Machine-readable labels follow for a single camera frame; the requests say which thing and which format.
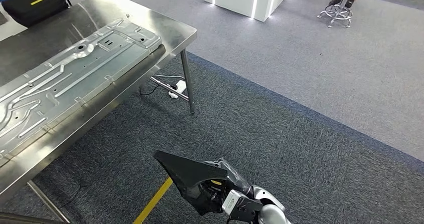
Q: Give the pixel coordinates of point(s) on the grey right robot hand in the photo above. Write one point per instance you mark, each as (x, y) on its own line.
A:
(235, 176)

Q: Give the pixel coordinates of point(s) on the black plastic bracket part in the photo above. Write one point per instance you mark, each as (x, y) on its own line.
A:
(185, 173)

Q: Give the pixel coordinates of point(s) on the stainless steel workbench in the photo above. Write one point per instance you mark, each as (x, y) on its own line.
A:
(159, 24)

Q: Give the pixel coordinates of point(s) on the white power strip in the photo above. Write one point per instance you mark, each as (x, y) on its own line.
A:
(179, 87)

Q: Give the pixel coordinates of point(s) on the stamped grey metal panel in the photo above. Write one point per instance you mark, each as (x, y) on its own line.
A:
(82, 70)

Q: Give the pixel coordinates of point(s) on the chrome stool base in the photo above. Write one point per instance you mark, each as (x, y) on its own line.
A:
(338, 12)

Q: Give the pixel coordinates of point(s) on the black case yellow label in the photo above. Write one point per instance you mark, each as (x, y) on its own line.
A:
(33, 6)

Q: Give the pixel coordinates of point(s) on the white lit pedestal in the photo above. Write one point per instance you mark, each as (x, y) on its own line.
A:
(251, 1)

